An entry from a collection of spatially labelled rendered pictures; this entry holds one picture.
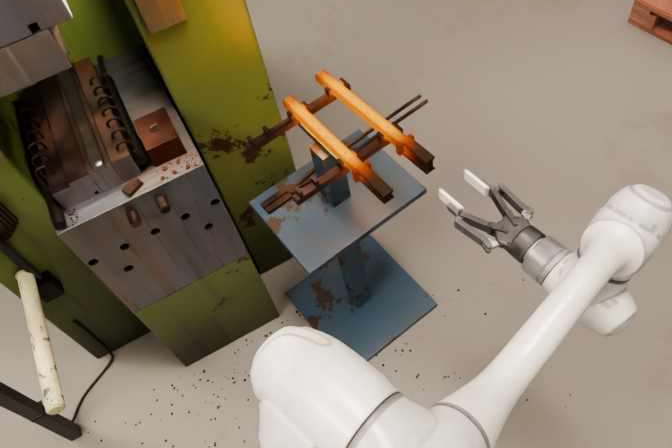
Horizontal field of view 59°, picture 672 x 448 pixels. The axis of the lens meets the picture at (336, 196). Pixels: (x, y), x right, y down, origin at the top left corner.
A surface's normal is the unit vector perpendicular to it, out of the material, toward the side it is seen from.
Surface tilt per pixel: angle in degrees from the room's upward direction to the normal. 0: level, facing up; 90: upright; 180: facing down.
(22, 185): 90
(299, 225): 0
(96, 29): 90
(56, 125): 0
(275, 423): 52
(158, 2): 90
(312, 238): 0
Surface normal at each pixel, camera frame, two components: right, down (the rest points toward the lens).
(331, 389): -0.11, -0.60
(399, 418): 0.26, -0.72
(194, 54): 0.47, 0.69
